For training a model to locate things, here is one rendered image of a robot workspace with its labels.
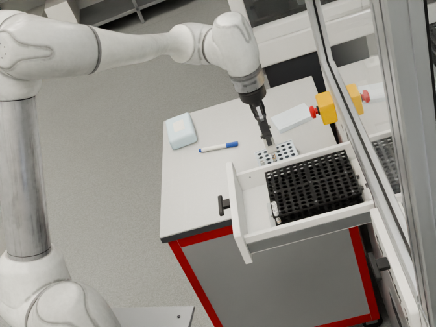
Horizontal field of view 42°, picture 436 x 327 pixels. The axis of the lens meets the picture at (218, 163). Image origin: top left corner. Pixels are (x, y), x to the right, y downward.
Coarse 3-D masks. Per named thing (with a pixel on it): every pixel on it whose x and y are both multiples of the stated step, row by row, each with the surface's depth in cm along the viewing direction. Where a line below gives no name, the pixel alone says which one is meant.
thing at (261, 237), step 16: (288, 160) 156; (304, 160) 157; (352, 160) 157; (240, 176) 159; (256, 176) 159; (256, 192) 160; (368, 192) 146; (256, 208) 155; (352, 208) 136; (368, 208) 136; (256, 224) 150; (288, 224) 138; (304, 224) 138; (320, 224) 138; (336, 224) 138; (352, 224) 139; (256, 240) 140; (272, 240) 140; (288, 240) 141
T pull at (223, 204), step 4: (220, 196) 152; (220, 200) 150; (224, 200) 150; (228, 200) 149; (220, 204) 149; (224, 204) 149; (228, 204) 148; (220, 208) 148; (224, 208) 149; (220, 212) 147
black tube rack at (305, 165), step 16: (320, 160) 151; (336, 160) 150; (272, 176) 153; (288, 176) 151; (304, 176) 149; (320, 176) 148; (336, 176) 145; (352, 176) 144; (272, 192) 148; (288, 192) 146; (304, 192) 144; (320, 192) 143; (336, 192) 141; (352, 192) 139; (288, 208) 142; (304, 208) 140; (320, 208) 142; (336, 208) 141
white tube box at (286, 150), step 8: (280, 144) 179; (288, 144) 179; (256, 152) 180; (264, 152) 179; (280, 152) 176; (288, 152) 175; (296, 152) 174; (264, 160) 176; (272, 160) 174; (280, 160) 173
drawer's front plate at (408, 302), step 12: (372, 216) 128; (384, 228) 124; (384, 240) 122; (384, 252) 123; (396, 264) 116; (396, 276) 114; (396, 288) 119; (408, 288) 111; (408, 300) 109; (408, 312) 109; (408, 324) 116; (420, 324) 109
